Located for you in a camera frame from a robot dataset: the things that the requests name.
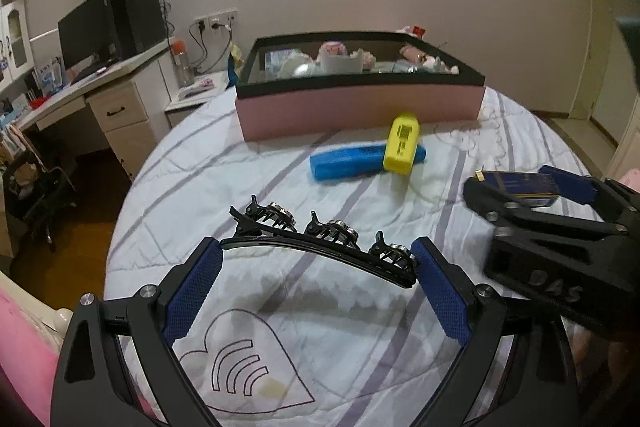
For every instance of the black computer tower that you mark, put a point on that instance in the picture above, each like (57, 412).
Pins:
(137, 17)

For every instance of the pink white block cat figure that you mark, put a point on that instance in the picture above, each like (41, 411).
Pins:
(340, 62)

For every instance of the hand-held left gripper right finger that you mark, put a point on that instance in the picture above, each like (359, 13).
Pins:
(442, 294)

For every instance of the black monitor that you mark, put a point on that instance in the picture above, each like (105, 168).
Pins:
(82, 32)

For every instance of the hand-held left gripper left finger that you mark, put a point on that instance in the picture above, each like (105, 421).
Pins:
(192, 297)

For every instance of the blue white packet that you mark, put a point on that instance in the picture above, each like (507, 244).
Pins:
(50, 76)

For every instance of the white wall socket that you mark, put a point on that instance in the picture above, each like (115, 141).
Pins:
(217, 19)

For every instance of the white glass door cabinet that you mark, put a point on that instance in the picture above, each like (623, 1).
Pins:
(15, 37)

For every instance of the yellow snack bag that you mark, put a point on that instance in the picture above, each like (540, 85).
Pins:
(234, 59)

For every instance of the black office chair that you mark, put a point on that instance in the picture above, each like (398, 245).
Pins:
(45, 192)

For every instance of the clear plastic box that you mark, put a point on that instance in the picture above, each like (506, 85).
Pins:
(280, 59)

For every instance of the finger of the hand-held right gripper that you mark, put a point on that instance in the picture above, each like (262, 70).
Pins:
(575, 187)
(500, 207)

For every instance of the black rhinestone hair clip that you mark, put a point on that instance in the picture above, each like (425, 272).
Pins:
(270, 214)
(332, 229)
(392, 252)

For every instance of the pink cloth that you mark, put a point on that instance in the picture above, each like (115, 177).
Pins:
(20, 347)

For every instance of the pink box with black rim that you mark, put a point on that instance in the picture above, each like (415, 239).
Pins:
(350, 107)

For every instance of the dark blue small box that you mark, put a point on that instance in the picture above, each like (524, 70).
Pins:
(520, 184)

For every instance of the pink printed blanket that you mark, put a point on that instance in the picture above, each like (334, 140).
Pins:
(631, 180)

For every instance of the blue plastic case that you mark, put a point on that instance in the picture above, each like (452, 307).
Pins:
(340, 164)

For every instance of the pink white toy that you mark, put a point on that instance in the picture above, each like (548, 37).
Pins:
(425, 59)

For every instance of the white door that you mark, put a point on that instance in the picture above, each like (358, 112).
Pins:
(600, 72)

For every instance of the yellow plastic case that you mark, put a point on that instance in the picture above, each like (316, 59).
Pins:
(400, 142)

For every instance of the black jeweled hair clip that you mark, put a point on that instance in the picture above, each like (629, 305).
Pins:
(320, 253)

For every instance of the white papers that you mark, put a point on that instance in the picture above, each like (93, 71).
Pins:
(200, 88)

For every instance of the white desk with drawers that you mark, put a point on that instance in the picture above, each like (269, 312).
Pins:
(130, 107)

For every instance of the white striped bedsheet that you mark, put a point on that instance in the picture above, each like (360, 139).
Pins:
(300, 317)

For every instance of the low black white cabinet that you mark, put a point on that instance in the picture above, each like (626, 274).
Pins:
(175, 114)

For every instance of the bottle with red cap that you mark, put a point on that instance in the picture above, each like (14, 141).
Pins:
(182, 64)

